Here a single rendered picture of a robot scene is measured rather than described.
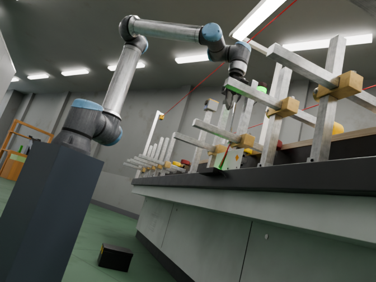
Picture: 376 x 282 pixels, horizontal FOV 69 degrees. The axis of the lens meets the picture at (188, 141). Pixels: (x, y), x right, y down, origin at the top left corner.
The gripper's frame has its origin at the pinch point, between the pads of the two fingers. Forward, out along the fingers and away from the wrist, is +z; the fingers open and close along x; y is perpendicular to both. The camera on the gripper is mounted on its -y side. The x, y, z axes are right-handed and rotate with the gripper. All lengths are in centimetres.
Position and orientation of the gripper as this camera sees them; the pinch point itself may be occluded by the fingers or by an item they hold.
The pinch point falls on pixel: (229, 107)
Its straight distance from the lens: 136.2
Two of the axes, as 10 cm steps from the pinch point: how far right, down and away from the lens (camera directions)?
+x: -9.0, -3.4, -2.9
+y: -3.5, 1.4, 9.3
